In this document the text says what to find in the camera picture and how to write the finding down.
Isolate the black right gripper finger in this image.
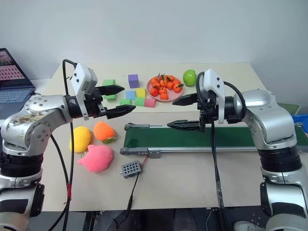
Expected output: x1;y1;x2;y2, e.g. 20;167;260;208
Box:
172;93;199;107
166;119;201;132

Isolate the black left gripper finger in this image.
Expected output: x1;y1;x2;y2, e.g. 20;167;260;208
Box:
97;84;126;96
105;104;136;120

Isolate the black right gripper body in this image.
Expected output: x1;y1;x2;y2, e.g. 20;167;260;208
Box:
197;90;219;133

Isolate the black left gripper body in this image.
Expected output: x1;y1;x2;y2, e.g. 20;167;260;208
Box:
84;87;107;119

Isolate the green conveyor belt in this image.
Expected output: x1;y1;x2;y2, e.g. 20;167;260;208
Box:
119;122;308;160

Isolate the green foam arch block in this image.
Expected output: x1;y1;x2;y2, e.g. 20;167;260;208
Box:
102;79;116;100

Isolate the pink plate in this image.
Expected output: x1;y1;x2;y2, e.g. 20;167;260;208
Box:
146;76;185;103

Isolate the green toy apple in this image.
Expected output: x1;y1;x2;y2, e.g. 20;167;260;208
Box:
183;69;198;87

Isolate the purple foam cube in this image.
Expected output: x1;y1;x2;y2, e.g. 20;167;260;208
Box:
128;74;140;89

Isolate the orange plush fruit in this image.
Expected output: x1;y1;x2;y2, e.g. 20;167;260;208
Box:
93;121;118;145

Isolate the pink foam cube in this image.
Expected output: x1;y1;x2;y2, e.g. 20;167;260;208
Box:
144;98;157;109

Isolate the yellow plush fruit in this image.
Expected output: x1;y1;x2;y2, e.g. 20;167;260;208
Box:
69;126;92;154

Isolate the pink plush toy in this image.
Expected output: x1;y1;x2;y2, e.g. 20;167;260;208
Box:
77;143;114;173

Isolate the grey perforated control box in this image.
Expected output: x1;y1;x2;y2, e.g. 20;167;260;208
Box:
118;160;144;180

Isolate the green plastic bin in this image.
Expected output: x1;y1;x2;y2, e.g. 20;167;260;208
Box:
278;103;300;114

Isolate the open laptop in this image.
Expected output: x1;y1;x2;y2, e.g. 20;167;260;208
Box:
0;48;36;104

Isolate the blue plastic bin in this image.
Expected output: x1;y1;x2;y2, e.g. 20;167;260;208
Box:
291;114;308;136

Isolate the white shoe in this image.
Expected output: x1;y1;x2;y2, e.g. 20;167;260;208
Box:
233;220;268;231

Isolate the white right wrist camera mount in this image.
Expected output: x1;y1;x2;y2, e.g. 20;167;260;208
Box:
201;68;226;124

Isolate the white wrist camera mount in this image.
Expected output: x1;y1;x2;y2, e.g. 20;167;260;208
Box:
71;63;98;121
201;68;226;124

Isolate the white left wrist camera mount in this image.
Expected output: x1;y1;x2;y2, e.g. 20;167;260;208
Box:
71;63;98;121

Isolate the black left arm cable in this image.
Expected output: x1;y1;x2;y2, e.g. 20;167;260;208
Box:
50;134;72;193
62;59;78;231

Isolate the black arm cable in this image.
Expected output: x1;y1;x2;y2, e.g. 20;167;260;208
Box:
62;59;78;231
195;71;246;231
50;134;72;193

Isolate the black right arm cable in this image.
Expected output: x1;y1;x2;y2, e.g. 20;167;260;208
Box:
195;71;246;231

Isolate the black control box cable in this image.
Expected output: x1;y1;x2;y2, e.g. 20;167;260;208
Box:
119;172;141;218

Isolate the metal table frame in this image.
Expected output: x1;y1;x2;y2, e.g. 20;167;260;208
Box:
83;210;104;231

